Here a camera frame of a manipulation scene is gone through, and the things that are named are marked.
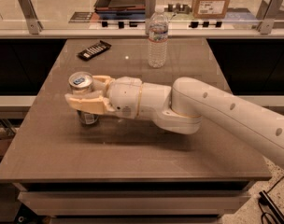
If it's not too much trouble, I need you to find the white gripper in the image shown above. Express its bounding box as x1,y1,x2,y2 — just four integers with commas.
64,76,142,119

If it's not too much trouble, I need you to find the right metal glass bracket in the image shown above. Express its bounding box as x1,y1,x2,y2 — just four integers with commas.
257,0,284,35

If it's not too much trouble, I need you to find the left metal glass bracket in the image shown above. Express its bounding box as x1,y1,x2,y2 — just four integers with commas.
18,0,43,35

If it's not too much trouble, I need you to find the white table drawer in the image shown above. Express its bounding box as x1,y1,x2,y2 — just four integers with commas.
19,190,249,217

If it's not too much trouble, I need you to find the middle metal glass bracket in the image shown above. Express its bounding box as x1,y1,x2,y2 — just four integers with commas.
145,0,156,34

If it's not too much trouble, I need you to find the black snack bar wrapper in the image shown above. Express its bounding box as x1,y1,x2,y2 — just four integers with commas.
78,40,111,61

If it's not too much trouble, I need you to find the metal glass bracket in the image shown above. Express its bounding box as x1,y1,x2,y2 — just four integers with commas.
18,0,43,35
257,0,284,35
145,0,156,34

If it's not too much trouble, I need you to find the brown cardboard box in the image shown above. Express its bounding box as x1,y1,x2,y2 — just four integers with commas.
192,0,230,19

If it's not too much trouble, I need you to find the clear plastic water bottle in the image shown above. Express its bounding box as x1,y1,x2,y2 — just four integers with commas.
149,6,168,68

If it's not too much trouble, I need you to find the black cable on floor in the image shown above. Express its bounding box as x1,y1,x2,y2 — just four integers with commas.
257,168,284,224

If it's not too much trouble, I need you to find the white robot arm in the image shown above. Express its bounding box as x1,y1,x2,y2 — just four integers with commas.
65,76,284,169

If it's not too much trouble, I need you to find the silver redbull can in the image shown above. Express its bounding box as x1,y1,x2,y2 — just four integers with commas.
68,72,98,125

